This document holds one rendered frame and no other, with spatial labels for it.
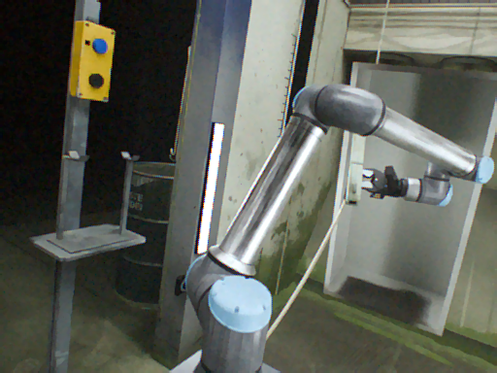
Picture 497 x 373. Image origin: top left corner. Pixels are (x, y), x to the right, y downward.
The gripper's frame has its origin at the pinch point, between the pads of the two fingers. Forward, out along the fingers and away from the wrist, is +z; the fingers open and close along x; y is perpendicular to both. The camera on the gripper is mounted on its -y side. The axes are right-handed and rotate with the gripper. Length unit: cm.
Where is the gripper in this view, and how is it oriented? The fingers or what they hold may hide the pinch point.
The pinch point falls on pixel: (351, 177)
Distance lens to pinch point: 135.4
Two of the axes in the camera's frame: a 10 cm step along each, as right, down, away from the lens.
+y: -0.2, 5.0, 8.7
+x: 1.7, -8.5, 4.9
